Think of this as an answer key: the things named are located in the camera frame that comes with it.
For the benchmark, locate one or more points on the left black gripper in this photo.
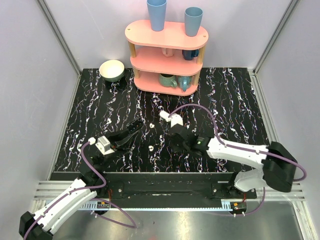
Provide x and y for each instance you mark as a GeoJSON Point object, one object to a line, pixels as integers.
{"type": "Point", "coordinates": [116, 139]}

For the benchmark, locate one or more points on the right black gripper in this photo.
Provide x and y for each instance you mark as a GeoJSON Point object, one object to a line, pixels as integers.
{"type": "Point", "coordinates": [175, 148]}

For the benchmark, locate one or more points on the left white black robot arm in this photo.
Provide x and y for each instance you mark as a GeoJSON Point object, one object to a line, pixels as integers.
{"type": "Point", "coordinates": [91, 183]}

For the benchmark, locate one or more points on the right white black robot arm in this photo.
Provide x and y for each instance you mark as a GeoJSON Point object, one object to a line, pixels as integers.
{"type": "Point", "coordinates": [272, 165]}

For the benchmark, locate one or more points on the white oval charging case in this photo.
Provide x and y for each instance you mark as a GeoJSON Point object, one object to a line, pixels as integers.
{"type": "Point", "coordinates": [165, 115]}

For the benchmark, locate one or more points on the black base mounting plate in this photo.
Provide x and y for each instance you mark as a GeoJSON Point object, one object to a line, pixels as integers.
{"type": "Point", "coordinates": [206, 185]}

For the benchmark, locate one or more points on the blue butterfly ceramic mug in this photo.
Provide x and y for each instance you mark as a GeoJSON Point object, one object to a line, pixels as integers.
{"type": "Point", "coordinates": [184, 82]}

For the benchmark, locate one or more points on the green speckled ceramic mug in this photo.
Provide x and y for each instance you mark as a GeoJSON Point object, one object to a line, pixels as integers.
{"type": "Point", "coordinates": [167, 80]}

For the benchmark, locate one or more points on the green white ceramic bowl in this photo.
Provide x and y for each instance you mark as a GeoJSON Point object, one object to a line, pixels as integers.
{"type": "Point", "coordinates": [112, 70]}

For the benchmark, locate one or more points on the pink three-tier wooden shelf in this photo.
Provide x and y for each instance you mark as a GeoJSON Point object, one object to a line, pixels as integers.
{"type": "Point", "coordinates": [148, 62]}

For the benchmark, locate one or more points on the dark blue ceramic mug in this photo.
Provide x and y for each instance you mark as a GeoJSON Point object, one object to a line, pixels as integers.
{"type": "Point", "coordinates": [190, 54]}

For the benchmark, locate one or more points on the pink ceramic mug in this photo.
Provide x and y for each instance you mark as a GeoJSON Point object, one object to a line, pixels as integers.
{"type": "Point", "coordinates": [168, 52]}

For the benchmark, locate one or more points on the grey blue tall cup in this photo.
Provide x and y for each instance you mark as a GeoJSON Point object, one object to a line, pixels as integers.
{"type": "Point", "coordinates": [192, 20]}

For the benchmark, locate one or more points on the light blue tall cup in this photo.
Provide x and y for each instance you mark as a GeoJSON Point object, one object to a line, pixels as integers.
{"type": "Point", "coordinates": [157, 14]}

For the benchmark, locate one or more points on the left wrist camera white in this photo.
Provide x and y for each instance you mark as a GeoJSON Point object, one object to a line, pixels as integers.
{"type": "Point", "coordinates": [102, 144]}

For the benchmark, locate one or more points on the left aluminium corner post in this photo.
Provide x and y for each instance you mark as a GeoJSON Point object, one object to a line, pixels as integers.
{"type": "Point", "coordinates": [59, 36]}

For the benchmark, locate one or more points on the aluminium corner post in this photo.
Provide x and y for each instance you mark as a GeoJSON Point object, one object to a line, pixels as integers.
{"type": "Point", "coordinates": [276, 34]}
{"type": "Point", "coordinates": [59, 36]}

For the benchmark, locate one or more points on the right aluminium corner post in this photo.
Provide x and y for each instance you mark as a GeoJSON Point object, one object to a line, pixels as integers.
{"type": "Point", "coordinates": [276, 34]}

